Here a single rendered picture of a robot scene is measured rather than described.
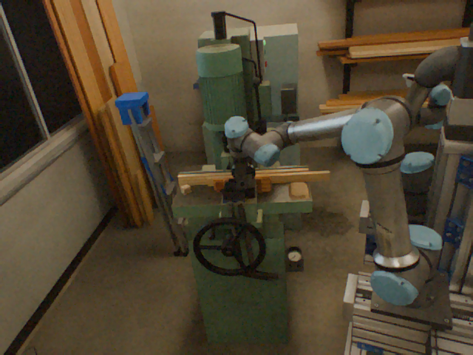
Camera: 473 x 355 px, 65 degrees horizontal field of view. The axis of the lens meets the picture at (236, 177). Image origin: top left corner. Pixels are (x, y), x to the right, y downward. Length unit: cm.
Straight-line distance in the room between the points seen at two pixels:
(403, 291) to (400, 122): 43
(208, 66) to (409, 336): 115
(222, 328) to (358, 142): 145
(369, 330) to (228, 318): 85
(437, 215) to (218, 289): 105
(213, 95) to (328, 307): 144
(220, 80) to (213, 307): 114
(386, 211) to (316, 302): 145
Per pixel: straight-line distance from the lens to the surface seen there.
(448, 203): 136
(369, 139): 88
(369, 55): 329
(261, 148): 114
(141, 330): 237
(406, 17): 388
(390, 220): 99
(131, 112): 229
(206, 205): 158
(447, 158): 129
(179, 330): 231
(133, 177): 296
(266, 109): 173
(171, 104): 410
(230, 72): 143
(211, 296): 193
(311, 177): 168
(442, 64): 146
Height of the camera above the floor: 175
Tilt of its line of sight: 29 degrees down
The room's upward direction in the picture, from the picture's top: 6 degrees counter-clockwise
